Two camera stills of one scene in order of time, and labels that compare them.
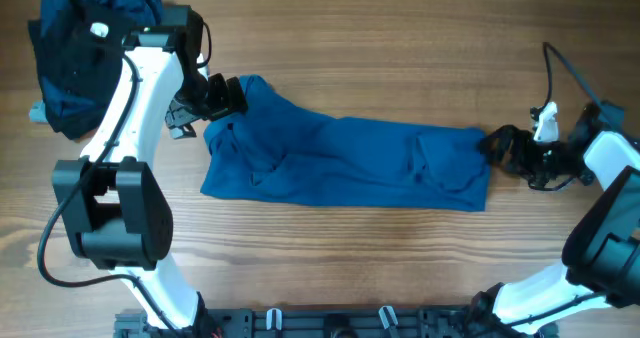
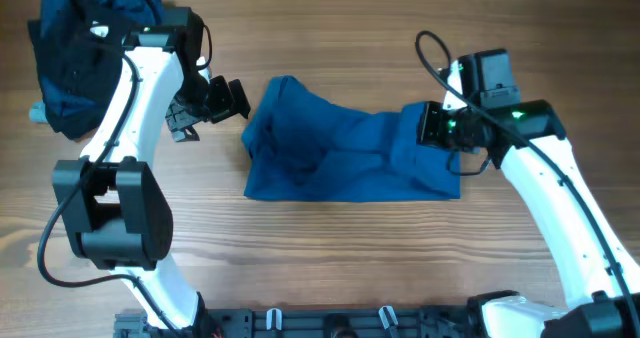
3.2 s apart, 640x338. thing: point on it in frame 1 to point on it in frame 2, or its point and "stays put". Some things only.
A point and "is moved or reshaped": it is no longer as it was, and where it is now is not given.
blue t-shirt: [276, 150] is moved or reshaped
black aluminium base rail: [335, 322] stays put
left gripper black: [220, 96] stays put
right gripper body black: [516, 148] to [432, 124]
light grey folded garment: [37, 112] stays put
